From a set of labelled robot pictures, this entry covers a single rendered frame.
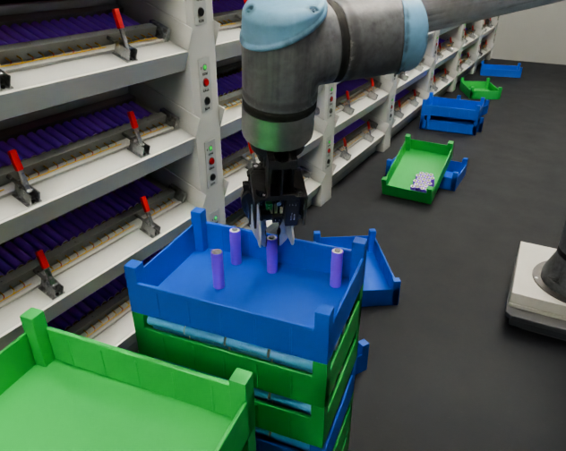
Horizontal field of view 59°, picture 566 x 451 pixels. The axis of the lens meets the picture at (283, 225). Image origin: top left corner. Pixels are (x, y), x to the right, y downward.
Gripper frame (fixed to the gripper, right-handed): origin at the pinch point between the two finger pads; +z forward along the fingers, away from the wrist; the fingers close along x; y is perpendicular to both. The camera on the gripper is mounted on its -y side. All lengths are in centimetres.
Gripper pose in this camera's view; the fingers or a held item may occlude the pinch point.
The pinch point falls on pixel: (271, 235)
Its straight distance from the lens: 79.4
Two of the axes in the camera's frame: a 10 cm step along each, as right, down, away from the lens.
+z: -0.4, 7.3, 6.8
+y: 1.4, 6.8, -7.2
